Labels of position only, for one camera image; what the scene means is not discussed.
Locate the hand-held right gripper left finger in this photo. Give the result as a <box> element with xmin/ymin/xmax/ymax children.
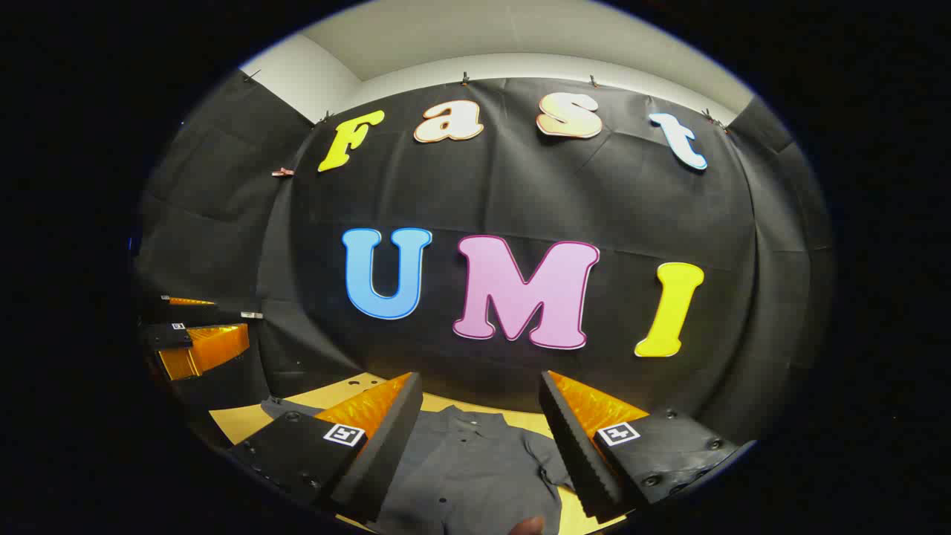
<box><xmin>227</xmin><ymin>372</ymin><xmax>424</xmax><ymax>524</ymax></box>

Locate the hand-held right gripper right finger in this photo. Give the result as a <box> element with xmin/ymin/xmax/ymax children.
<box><xmin>539</xmin><ymin>370</ymin><xmax>744</xmax><ymax>524</ymax></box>

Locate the grey button shirt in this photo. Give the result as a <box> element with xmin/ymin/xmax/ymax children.
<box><xmin>260</xmin><ymin>398</ymin><xmax>577</xmax><ymax>535</ymax></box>

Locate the black backdrop cloth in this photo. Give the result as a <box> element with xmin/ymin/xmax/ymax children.
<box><xmin>134</xmin><ymin>71</ymin><xmax>837</xmax><ymax>447</ymax></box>

